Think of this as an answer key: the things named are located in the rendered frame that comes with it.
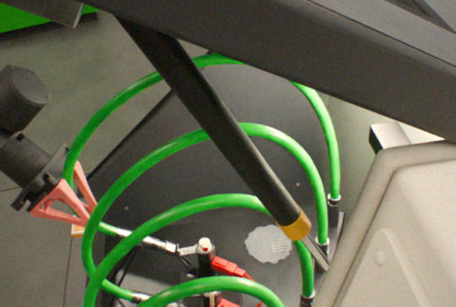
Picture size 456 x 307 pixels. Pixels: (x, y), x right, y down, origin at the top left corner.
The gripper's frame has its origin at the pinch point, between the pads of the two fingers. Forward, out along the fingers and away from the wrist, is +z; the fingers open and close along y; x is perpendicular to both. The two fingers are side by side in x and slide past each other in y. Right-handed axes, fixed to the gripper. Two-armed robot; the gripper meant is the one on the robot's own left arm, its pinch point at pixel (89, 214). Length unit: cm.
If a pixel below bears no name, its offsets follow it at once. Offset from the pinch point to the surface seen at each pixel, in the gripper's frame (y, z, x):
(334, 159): 6.5, 19.1, -28.8
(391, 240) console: -39, 4, -42
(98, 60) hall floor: 272, -18, 115
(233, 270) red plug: 4.0, 22.3, -5.8
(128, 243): -15.8, 2.1, -13.0
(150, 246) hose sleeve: 3.0, 10.4, -0.3
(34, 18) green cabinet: 305, -70, 141
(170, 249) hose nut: 4.0, 13.2, -1.4
